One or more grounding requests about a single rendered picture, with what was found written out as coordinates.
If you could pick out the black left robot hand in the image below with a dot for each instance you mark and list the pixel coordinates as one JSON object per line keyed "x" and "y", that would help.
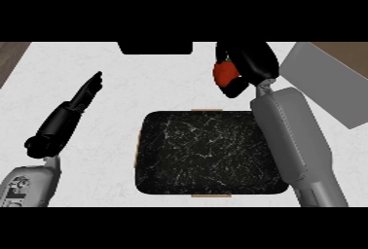
{"x": 60, "y": 124}

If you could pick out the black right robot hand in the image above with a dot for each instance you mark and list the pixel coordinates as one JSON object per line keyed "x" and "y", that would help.
{"x": 257, "y": 63}

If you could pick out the red bell pepper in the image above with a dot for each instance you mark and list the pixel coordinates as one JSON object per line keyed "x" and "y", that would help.
{"x": 224, "y": 74}

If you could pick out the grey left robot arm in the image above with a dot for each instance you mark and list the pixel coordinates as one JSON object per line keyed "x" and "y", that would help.
{"x": 32, "y": 184}

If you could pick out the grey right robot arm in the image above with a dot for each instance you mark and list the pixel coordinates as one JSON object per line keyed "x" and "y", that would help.
{"x": 295, "y": 146}

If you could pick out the grey flat box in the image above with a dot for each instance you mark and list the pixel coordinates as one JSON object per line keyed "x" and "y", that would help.
{"x": 326, "y": 84}

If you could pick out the black marbled tray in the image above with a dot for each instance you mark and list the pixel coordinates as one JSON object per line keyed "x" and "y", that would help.
{"x": 206, "y": 154}

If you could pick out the black appliance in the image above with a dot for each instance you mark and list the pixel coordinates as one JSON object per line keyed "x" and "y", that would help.
{"x": 156, "y": 48}

